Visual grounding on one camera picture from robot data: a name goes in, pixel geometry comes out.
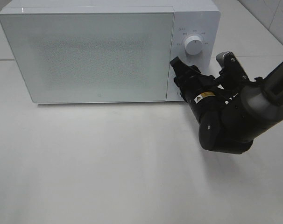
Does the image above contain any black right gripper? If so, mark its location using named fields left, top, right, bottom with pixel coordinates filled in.
left=170, top=51, right=249, bottom=104

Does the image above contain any round white door-release button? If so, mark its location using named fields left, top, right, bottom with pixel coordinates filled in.
left=177, top=90, right=182, bottom=98

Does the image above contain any white microwave door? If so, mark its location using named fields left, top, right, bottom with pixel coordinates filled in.
left=0, top=12, right=174, bottom=104

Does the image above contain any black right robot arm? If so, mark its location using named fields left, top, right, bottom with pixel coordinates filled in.
left=170, top=51, right=283, bottom=154

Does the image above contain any white upper power knob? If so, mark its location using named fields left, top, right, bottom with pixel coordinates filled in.
left=184, top=34, right=204, bottom=56

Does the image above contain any white microwave oven body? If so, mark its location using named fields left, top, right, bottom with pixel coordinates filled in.
left=0, top=0, right=220, bottom=102

